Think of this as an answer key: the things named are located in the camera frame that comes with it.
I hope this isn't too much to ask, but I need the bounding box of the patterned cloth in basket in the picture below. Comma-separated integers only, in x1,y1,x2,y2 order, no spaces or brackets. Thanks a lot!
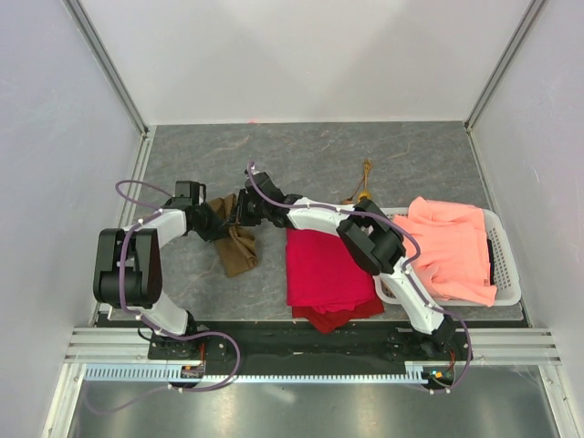
380,279,396,302

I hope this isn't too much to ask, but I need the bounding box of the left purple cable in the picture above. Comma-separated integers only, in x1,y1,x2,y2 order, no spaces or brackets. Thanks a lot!
84,180,243,414

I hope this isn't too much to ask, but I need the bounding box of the gold spoon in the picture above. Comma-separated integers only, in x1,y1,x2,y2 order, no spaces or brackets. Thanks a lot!
356,159,373,201

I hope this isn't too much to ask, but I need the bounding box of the copper brown spoon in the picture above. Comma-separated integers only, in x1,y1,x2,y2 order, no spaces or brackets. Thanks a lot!
341,177,364,204

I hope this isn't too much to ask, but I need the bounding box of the salmon pink cloth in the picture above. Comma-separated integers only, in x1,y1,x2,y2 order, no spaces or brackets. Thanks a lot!
393,196,496,307

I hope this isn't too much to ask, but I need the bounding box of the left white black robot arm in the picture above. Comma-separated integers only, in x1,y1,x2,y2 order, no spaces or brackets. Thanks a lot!
93,181,227,360

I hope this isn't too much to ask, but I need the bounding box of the left aluminium corner post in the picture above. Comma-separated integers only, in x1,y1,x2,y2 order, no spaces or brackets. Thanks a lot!
63,0,149,137

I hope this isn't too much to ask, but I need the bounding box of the dark red cloth underneath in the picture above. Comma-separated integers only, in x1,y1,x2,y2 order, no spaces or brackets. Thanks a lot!
292,297,384,334

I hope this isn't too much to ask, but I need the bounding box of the red folded cloth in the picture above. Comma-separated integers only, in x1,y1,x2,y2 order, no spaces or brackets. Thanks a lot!
286,230,383,318

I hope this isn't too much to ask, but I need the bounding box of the right aluminium corner post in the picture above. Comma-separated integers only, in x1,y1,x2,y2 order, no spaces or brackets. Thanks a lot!
464,0,548,133

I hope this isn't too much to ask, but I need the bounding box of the brown fabric napkin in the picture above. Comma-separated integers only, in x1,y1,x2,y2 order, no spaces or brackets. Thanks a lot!
209,193,258,278

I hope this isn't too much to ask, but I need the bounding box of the black cloth in basket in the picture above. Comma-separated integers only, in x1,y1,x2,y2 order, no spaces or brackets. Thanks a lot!
486,237,495,286

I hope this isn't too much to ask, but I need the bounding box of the grey slotted cable duct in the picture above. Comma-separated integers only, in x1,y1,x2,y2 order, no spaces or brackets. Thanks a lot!
84,363,428,384

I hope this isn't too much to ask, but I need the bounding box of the white plastic basket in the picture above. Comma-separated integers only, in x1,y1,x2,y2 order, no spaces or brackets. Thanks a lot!
373,207,522,307

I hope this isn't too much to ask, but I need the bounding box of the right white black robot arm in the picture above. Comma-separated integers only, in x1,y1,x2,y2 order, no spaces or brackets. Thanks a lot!
236,165,456,360

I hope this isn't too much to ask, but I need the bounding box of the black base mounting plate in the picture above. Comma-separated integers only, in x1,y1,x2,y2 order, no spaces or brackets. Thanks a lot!
148,320,473,375

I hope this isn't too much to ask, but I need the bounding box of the aluminium corner post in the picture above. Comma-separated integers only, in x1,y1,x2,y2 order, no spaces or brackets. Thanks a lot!
63,0,149,137
464,0,548,133

